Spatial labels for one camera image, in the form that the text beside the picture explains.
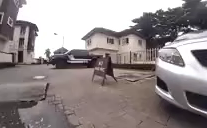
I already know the dark folding sign board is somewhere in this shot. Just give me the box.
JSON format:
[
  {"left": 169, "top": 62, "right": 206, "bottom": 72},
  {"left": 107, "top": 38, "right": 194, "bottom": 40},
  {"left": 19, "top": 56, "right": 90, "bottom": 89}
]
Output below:
[{"left": 91, "top": 53, "right": 119, "bottom": 87}]

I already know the cream house with dark roof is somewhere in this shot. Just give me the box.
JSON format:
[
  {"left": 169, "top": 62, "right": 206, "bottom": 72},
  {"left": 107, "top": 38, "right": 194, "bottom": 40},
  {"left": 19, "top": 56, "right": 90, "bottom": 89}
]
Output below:
[{"left": 81, "top": 27, "right": 149, "bottom": 65}]

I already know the black pickup truck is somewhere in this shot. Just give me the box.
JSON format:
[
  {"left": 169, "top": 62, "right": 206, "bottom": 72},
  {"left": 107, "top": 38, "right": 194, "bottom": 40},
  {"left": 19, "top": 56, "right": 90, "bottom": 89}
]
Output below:
[{"left": 47, "top": 48, "right": 100, "bottom": 70}]

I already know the grey brick paved road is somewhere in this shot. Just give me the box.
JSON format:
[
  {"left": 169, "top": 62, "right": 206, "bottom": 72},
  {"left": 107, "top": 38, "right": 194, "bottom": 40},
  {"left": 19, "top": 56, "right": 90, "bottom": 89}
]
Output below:
[{"left": 0, "top": 63, "right": 207, "bottom": 128}]

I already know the white railing fence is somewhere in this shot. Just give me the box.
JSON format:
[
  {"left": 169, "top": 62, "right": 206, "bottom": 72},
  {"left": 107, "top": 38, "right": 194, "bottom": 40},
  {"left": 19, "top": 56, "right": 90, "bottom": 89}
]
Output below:
[{"left": 115, "top": 47, "right": 161, "bottom": 65}]

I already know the small building with dark roof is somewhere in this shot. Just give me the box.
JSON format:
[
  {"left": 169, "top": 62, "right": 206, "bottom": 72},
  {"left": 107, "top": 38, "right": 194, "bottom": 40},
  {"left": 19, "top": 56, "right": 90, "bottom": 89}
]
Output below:
[{"left": 53, "top": 46, "right": 69, "bottom": 56}]

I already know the street lamp pole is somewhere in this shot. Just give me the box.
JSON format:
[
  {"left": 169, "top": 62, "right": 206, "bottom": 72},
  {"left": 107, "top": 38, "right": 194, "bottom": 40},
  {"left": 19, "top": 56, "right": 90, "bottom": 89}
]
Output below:
[{"left": 53, "top": 32, "right": 66, "bottom": 49}]

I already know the small tree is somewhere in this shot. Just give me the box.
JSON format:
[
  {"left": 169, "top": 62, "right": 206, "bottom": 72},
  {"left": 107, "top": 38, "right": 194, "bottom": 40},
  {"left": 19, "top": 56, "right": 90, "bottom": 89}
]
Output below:
[{"left": 44, "top": 48, "right": 53, "bottom": 61}]

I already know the round manhole cover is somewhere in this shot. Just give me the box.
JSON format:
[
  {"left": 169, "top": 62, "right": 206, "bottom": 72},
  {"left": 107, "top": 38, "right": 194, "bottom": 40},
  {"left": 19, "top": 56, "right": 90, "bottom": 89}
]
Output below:
[{"left": 32, "top": 75, "right": 47, "bottom": 81}]

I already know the white multi-storey building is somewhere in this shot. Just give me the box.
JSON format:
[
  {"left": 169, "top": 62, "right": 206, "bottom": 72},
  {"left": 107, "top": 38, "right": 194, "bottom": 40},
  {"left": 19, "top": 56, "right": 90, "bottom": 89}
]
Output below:
[{"left": 10, "top": 19, "right": 40, "bottom": 65}]

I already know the group of dark trees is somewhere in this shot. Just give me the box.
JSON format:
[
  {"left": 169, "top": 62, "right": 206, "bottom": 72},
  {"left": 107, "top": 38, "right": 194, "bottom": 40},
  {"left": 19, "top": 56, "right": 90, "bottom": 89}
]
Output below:
[{"left": 130, "top": 0, "right": 207, "bottom": 50}]

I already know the silver car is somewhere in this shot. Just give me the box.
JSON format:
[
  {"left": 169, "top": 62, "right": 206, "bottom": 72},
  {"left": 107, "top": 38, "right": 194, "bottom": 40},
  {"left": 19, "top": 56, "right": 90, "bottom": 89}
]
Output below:
[{"left": 154, "top": 29, "right": 207, "bottom": 121}]

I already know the raised concrete slab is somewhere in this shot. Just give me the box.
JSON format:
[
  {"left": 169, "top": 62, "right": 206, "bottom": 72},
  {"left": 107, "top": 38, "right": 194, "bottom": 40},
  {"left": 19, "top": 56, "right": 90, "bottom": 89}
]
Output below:
[{"left": 0, "top": 82, "right": 50, "bottom": 104}]

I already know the brown and white building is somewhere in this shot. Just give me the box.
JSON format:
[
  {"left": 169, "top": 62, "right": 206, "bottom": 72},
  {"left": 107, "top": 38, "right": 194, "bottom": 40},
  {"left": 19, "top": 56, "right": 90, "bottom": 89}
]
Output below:
[{"left": 0, "top": 0, "right": 27, "bottom": 65}]

